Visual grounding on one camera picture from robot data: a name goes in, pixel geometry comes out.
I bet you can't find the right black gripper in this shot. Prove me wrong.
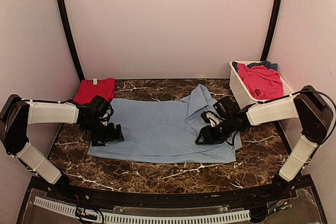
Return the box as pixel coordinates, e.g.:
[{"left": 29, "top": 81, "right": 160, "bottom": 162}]
[{"left": 195, "top": 116, "right": 235, "bottom": 144}]

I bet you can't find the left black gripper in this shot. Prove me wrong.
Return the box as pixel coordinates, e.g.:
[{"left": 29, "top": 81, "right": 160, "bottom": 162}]
[{"left": 83, "top": 118, "right": 124, "bottom": 146}]

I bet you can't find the red t-shirt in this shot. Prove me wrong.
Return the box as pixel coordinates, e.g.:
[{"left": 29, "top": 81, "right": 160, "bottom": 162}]
[{"left": 73, "top": 78, "right": 115, "bottom": 104}]

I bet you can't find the light blue shirt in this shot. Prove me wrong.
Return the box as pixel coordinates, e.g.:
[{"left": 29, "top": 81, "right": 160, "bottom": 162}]
[{"left": 88, "top": 84, "right": 242, "bottom": 164}]

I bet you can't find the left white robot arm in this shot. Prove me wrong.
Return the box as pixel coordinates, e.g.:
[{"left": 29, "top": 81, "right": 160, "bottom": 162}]
[{"left": 1, "top": 94, "right": 124, "bottom": 201}]

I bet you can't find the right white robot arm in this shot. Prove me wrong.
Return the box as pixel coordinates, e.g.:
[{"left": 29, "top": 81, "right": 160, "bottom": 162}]
[{"left": 195, "top": 85, "right": 335, "bottom": 200}]

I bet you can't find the white plastic laundry bin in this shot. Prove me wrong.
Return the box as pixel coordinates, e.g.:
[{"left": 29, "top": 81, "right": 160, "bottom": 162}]
[{"left": 229, "top": 61, "right": 294, "bottom": 108}]

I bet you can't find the pink garment in bin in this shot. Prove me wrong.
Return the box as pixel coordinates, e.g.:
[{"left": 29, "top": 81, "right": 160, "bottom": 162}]
[{"left": 237, "top": 63, "right": 284, "bottom": 100}]

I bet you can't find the dark blue garment in bin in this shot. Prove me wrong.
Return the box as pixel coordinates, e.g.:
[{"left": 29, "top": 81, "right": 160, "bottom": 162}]
[{"left": 232, "top": 61, "right": 278, "bottom": 72}]

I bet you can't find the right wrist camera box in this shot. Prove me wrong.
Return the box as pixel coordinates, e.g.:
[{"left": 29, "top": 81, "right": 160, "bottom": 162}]
[{"left": 213, "top": 96, "right": 240, "bottom": 119}]

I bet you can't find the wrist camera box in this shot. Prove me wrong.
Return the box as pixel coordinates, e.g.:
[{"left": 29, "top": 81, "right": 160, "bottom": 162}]
[
  {"left": 89, "top": 95, "right": 110, "bottom": 118},
  {"left": 213, "top": 96, "right": 240, "bottom": 119}
]

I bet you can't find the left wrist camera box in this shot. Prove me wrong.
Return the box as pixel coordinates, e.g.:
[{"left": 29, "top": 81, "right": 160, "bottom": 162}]
[{"left": 89, "top": 95, "right": 110, "bottom": 118}]

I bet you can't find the left electronics board with wires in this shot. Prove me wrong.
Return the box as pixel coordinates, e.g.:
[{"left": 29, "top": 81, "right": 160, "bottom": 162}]
[{"left": 71, "top": 194, "right": 105, "bottom": 223}]

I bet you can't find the electronics board with wires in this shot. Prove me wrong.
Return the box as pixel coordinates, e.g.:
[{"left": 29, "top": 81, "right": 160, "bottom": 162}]
[
  {"left": 266, "top": 198, "right": 292, "bottom": 216},
  {"left": 71, "top": 194, "right": 105, "bottom": 223}
]

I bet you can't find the white slotted cable duct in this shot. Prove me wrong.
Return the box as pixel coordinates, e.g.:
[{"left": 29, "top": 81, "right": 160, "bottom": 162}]
[{"left": 33, "top": 196, "right": 250, "bottom": 223}]

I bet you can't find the right electronics board with wires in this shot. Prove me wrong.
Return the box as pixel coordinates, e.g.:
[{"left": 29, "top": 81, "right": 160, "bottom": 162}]
[{"left": 266, "top": 198, "right": 292, "bottom": 216}]

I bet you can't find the right black frame post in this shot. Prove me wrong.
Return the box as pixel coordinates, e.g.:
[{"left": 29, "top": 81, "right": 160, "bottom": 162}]
[{"left": 260, "top": 0, "right": 281, "bottom": 61}]

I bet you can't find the black frame post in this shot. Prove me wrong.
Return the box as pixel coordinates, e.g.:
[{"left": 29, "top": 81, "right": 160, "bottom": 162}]
[
  {"left": 57, "top": 0, "right": 85, "bottom": 82},
  {"left": 260, "top": 0, "right": 281, "bottom": 61}
]

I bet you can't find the left black frame post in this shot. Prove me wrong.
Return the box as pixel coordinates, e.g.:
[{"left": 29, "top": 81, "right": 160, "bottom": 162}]
[{"left": 57, "top": 0, "right": 85, "bottom": 82}]

